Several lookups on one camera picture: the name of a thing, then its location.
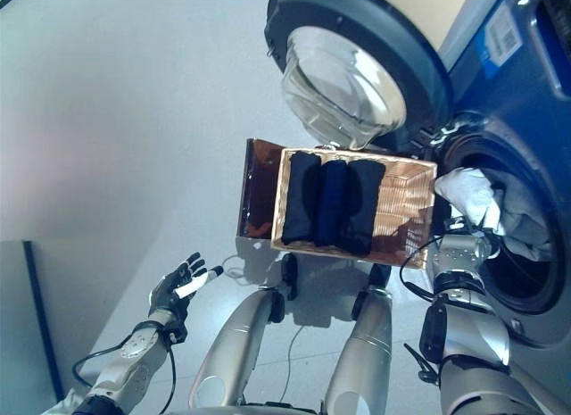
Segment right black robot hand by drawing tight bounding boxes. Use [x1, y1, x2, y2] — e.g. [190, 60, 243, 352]
[476, 229, 503, 259]

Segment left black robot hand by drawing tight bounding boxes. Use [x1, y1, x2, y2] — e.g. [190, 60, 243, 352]
[148, 253, 224, 326]

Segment white garment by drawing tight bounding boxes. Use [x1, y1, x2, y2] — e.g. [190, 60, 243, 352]
[434, 167, 554, 262]

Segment slim black garment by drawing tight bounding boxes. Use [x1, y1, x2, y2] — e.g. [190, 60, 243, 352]
[341, 159, 387, 255]

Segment blue garment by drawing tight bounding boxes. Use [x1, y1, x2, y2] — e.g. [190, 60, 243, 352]
[315, 160, 352, 247]

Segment grey front-load washing machine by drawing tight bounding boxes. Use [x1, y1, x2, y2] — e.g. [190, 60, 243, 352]
[414, 0, 571, 350]

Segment rectangular wicker basket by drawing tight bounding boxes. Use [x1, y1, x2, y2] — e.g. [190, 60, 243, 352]
[269, 147, 437, 270]

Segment grey robot torso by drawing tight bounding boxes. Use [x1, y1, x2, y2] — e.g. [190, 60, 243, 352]
[169, 403, 327, 415]

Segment grey cabinet with black edge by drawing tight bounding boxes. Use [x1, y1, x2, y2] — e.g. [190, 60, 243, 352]
[0, 239, 66, 403]

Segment right silver robot leg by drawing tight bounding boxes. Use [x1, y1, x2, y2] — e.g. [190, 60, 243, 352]
[323, 265, 393, 415]

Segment large black rolled garment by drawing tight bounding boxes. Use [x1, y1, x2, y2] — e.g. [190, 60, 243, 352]
[281, 150, 322, 245]

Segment blue barcode sticker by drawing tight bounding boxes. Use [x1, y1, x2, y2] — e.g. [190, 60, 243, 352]
[476, 0, 524, 68]

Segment round glass washer door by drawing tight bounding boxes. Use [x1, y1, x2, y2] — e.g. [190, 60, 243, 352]
[262, 0, 451, 151]

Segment white built-in cabinet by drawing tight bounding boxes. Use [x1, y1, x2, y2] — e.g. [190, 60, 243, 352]
[383, 0, 474, 54]

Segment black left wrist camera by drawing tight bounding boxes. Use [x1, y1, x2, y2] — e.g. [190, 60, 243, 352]
[164, 323, 187, 344]

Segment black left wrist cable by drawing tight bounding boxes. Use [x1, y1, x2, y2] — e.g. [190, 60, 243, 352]
[71, 334, 178, 414]

